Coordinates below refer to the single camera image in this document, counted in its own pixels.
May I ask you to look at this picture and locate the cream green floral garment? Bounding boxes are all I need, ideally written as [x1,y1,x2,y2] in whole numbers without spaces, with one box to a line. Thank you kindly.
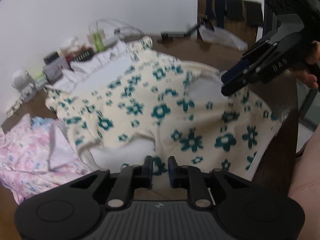
[46,37,281,180]

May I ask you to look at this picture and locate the white folding stand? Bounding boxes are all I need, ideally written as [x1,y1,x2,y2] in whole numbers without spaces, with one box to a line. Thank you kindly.
[6,98,23,118]

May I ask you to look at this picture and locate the person right hand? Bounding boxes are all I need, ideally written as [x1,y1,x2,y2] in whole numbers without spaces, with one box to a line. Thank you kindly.
[295,41,319,89]

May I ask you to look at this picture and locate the pink floral garment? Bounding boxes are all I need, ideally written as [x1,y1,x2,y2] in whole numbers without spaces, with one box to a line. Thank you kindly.
[1,114,92,204]

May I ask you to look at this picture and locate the white floral tin box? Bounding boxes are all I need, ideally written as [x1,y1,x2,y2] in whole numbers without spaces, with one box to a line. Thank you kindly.
[42,57,69,83]

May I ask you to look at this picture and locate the green white tissue packs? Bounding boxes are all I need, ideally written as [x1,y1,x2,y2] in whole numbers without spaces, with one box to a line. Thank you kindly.
[33,72,49,91]

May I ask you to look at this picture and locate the red green tissue box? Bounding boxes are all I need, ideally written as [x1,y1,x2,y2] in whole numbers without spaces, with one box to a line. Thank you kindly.
[59,36,94,63]

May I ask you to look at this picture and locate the green spray bottle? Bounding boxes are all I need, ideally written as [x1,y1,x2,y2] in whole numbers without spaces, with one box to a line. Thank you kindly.
[92,30,105,52]

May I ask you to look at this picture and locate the white robot speaker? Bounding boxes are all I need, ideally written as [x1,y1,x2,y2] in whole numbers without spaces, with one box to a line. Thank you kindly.
[12,70,35,99]

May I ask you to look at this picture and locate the small black box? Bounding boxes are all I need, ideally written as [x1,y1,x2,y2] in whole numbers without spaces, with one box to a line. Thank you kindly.
[43,51,59,65]

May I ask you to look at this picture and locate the white power strip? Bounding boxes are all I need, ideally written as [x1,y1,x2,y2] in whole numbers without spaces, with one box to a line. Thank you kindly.
[103,28,143,46]

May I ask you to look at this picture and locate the white charging cable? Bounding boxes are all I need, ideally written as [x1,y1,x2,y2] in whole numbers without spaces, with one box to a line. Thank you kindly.
[88,17,144,37]

